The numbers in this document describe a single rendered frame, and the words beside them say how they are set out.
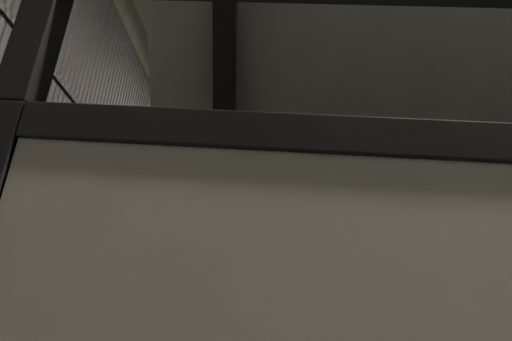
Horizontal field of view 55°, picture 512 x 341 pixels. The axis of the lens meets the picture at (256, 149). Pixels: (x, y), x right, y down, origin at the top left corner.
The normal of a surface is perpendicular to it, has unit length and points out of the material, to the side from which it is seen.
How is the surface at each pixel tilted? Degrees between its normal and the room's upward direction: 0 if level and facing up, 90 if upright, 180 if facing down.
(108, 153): 90
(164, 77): 129
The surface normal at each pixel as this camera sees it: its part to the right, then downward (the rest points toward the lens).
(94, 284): -0.07, -0.38
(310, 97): -0.11, 0.29
